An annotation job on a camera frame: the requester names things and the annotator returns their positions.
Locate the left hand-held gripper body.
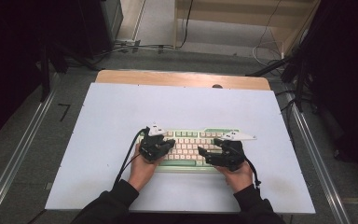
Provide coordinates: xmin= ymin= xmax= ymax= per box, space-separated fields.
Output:
xmin=138 ymin=123 xmax=170 ymax=163

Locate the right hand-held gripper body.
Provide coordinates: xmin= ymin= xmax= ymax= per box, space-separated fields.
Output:
xmin=210 ymin=130 xmax=258 ymax=173

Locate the green and pink keyboard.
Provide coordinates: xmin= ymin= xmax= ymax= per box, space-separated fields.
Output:
xmin=133 ymin=127 xmax=248 ymax=175

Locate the person's right hand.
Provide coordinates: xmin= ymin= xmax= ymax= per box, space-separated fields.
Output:
xmin=213 ymin=161 xmax=255 ymax=194

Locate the person's left hand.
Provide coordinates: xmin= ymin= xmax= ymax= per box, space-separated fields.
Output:
xmin=127 ymin=143 xmax=166 ymax=192

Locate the white table cover board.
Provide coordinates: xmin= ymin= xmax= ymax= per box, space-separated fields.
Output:
xmin=44 ymin=81 xmax=317 ymax=215

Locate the black metal stand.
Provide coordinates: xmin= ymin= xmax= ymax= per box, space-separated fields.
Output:
xmin=36 ymin=41 xmax=76 ymax=103
xmin=245 ymin=52 xmax=321 ymax=115

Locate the black cabinet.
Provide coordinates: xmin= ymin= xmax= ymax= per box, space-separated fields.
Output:
xmin=76 ymin=0 xmax=125 ymax=60

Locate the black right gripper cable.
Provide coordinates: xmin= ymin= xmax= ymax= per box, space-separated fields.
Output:
xmin=236 ymin=146 xmax=263 ymax=190

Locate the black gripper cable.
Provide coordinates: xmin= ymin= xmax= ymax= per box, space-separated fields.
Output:
xmin=113 ymin=126 xmax=151 ymax=189
xmin=236 ymin=146 xmax=263 ymax=190

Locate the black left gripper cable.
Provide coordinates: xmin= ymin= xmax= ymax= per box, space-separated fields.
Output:
xmin=113 ymin=126 xmax=151 ymax=189

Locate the aluminium floor rail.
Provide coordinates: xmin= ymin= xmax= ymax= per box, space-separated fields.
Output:
xmin=287 ymin=92 xmax=352 ymax=224
xmin=0 ymin=88 xmax=57 ymax=224

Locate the white floor cable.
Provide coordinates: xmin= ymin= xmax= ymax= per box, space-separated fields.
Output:
xmin=251 ymin=38 xmax=285 ymax=68

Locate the bundle of floor cables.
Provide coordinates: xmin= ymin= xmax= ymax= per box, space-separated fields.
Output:
xmin=92 ymin=38 xmax=176 ymax=63

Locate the black hanging cable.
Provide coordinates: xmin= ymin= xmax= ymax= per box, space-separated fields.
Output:
xmin=176 ymin=0 xmax=195 ymax=50

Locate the light wooden shelf frame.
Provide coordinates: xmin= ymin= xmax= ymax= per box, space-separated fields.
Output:
xmin=172 ymin=0 xmax=322 ymax=59

